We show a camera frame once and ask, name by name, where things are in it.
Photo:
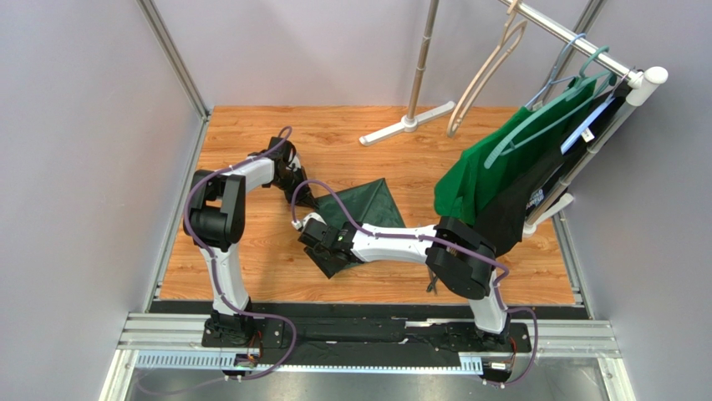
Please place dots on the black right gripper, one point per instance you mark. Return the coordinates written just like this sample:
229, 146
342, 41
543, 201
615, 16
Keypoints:
324, 251

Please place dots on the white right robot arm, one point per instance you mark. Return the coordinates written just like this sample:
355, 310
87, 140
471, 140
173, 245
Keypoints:
458, 256

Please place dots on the dark green cloth napkin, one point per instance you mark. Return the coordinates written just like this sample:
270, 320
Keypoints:
371, 203

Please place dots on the bright green t-shirt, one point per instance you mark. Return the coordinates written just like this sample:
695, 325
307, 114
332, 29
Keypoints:
483, 169

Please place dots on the black garment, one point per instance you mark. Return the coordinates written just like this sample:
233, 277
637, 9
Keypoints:
501, 221

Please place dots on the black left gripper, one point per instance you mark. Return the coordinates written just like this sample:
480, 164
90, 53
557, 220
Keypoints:
304, 196

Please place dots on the metal rack upright pole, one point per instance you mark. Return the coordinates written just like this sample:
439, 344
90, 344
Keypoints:
422, 58

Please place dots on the beige clothes hanger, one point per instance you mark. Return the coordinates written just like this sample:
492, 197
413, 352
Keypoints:
512, 34

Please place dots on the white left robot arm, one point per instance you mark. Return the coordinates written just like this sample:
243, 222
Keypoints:
214, 216

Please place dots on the silver fork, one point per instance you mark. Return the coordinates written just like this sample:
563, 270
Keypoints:
432, 288

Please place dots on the metal clothes rack rail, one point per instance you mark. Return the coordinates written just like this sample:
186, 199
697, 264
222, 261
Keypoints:
643, 83

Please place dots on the blue clothes hanger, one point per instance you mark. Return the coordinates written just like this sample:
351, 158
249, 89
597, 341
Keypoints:
552, 78

